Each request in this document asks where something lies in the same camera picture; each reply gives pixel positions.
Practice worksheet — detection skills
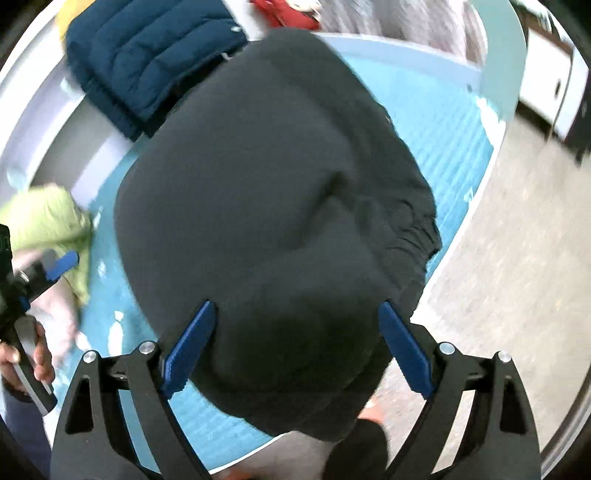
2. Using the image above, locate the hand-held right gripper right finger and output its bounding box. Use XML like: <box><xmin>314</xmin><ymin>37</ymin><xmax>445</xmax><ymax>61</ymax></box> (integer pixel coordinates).
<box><xmin>379</xmin><ymin>300</ymin><xmax>542</xmax><ymax>480</ymax></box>

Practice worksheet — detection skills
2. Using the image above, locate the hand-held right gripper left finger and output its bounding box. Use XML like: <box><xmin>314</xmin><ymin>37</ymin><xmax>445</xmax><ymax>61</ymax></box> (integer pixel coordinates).
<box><xmin>50</xmin><ymin>300</ymin><xmax>218</xmax><ymax>480</ymax></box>

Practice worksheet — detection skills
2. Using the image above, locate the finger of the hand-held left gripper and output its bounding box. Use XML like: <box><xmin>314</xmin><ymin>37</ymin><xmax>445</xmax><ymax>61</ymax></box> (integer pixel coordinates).
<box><xmin>21</xmin><ymin>250</ymin><xmax>80</xmax><ymax>301</ymax></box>
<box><xmin>11</xmin><ymin>295</ymin><xmax>32</xmax><ymax>324</ymax></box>

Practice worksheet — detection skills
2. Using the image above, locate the black zip jacket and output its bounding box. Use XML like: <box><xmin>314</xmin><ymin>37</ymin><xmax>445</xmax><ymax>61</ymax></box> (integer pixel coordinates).
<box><xmin>113</xmin><ymin>28</ymin><xmax>444</xmax><ymax>439</ymax></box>

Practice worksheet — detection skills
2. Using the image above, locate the person's left forearm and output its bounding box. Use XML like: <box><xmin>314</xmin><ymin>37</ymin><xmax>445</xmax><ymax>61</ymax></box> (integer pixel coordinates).
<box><xmin>0</xmin><ymin>392</ymin><xmax>51</xmax><ymax>476</ymax></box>

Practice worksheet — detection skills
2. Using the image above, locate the person's left hand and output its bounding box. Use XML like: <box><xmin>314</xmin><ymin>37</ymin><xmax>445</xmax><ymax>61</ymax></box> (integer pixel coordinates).
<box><xmin>0</xmin><ymin>320</ymin><xmax>56</xmax><ymax>393</ymax></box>

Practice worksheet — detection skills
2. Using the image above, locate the person's leg in black trousers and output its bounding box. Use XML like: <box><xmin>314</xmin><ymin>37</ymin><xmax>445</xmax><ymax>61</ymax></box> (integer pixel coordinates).
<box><xmin>321</xmin><ymin>418</ymin><xmax>391</xmax><ymax>480</ymax></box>

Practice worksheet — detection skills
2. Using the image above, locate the yellow and navy puffer jacket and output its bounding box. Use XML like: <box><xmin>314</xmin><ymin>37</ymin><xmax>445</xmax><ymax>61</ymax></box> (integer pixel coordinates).
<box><xmin>55</xmin><ymin>0</ymin><xmax>252</xmax><ymax>141</ymax></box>

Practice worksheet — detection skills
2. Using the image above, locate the white cabinet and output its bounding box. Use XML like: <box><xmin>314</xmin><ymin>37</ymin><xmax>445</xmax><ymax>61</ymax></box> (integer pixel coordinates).
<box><xmin>519</xmin><ymin>28</ymin><xmax>589</xmax><ymax>144</ymax></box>

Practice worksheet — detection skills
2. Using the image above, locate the red cartoon bag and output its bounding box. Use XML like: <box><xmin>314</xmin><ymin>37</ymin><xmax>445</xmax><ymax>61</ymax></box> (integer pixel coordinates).
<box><xmin>249</xmin><ymin>0</ymin><xmax>324</xmax><ymax>31</ymax></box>

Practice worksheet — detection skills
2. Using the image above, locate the teal bunk bed frame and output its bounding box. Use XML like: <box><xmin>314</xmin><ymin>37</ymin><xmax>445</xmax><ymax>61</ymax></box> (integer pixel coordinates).
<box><xmin>0</xmin><ymin>0</ymin><xmax>529</xmax><ymax>480</ymax></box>

